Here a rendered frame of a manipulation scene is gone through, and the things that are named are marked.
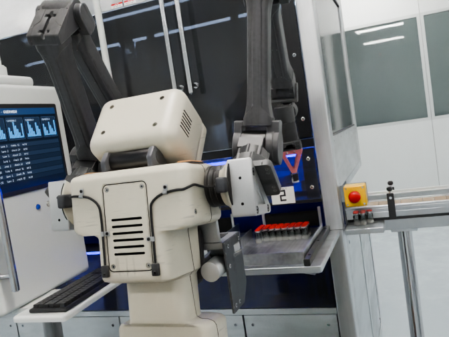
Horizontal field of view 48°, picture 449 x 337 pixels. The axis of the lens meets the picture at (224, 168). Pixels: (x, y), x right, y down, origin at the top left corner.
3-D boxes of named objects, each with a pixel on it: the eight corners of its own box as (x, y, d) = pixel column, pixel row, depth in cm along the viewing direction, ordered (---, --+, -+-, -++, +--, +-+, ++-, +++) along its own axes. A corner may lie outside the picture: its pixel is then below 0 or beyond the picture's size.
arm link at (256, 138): (235, 151, 105) (260, 151, 103) (243, 120, 112) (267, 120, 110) (242, 182, 111) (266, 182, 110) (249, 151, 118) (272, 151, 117)
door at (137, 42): (95, 166, 206) (71, 21, 201) (199, 152, 190) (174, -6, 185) (94, 166, 205) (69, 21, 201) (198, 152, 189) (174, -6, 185)
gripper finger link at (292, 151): (304, 168, 156) (299, 138, 155) (306, 172, 149) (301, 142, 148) (282, 171, 157) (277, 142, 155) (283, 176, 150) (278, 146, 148)
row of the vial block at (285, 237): (258, 240, 176) (256, 227, 176) (309, 237, 170) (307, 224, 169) (256, 242, 174) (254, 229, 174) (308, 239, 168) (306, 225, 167)
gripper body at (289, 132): (298, 142, 156) (295, 118, 155) (302, 146, 146) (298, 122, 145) (278, 145, 157) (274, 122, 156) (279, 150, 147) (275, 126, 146)
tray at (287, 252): (252, 238, 182) (250, 229, 182) (323, 233, 173) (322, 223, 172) (219, 267, 150) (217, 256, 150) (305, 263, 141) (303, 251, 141)
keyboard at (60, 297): (97, 273, 196) (97, 266, 196) (129, 271, 191) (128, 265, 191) (29, 313, 158) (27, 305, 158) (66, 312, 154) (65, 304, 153)
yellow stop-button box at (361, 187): (347, 203, 179) (345, 183, 178) (368, 201, 176) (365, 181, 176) (345, 207, 172) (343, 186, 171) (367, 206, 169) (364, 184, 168)
